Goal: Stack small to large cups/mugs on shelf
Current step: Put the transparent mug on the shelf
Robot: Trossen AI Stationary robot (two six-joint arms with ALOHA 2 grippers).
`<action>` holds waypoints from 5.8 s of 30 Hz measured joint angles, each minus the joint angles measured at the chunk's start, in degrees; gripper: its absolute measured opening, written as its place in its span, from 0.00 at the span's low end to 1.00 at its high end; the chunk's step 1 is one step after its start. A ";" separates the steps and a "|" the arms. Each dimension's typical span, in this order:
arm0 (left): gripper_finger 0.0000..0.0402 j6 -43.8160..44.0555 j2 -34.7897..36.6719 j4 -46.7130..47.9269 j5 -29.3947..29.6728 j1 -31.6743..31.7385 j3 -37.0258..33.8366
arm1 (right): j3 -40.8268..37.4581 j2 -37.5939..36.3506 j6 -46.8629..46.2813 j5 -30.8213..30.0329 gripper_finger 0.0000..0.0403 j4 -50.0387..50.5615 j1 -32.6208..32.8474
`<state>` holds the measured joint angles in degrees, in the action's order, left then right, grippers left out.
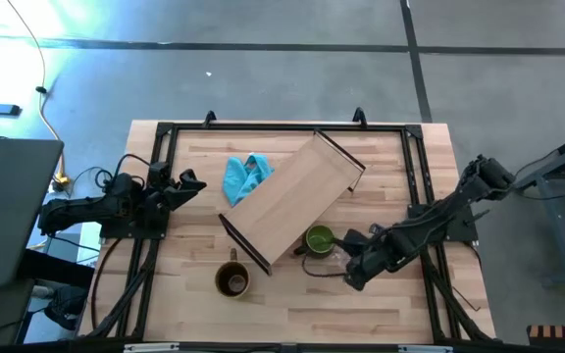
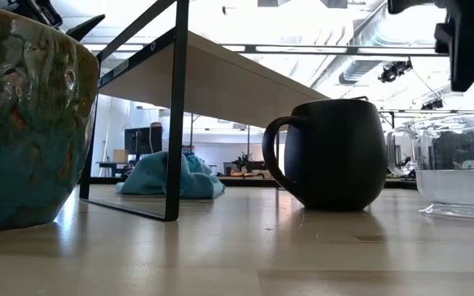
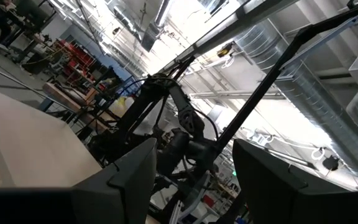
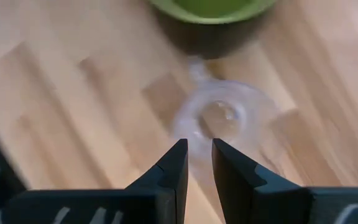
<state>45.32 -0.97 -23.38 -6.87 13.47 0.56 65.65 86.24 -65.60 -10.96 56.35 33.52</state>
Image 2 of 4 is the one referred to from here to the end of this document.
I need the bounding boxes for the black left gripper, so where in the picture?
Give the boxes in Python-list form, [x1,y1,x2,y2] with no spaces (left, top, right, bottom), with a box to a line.
[0,0,106,42]

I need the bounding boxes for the teal glazed ceramic bowl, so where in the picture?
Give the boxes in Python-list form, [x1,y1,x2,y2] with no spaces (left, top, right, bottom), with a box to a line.
[0,2,100,234]

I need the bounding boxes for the clear glass mug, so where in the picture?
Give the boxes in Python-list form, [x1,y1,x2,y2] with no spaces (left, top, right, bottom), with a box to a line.
[386,116,474,221]

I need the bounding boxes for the black mug with green inside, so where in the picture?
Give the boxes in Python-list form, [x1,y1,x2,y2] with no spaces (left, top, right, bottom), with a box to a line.
[261,98,388,212]

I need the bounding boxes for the black overhead rig bar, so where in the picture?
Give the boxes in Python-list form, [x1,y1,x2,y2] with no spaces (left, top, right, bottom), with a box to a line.
[220,43,452,58]

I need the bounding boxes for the black computer monitor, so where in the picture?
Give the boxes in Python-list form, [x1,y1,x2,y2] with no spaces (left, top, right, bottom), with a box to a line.
[124,126,164,155]

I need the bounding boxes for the dark background desk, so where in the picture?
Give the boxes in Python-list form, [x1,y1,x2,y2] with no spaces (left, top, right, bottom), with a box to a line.
[95,160,139,178]

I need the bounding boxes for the teal cloth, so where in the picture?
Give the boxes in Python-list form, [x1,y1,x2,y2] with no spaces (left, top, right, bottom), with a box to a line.
[115,150,226,201]

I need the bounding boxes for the black ceiling camera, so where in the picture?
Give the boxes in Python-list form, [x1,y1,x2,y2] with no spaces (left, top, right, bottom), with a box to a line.
[378,58,414,84]
[420,98,444,111]

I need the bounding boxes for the silver ventilation duct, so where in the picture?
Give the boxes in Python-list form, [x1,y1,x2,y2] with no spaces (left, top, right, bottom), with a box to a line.
[310,0,448,90]

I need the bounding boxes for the wooden shelf with black frame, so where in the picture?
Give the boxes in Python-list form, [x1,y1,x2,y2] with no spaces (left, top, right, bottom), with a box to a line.
[79,0,331,222]

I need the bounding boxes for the black table frame rails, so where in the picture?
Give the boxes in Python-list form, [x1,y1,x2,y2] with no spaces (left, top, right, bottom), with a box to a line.
[90,175,419,190]

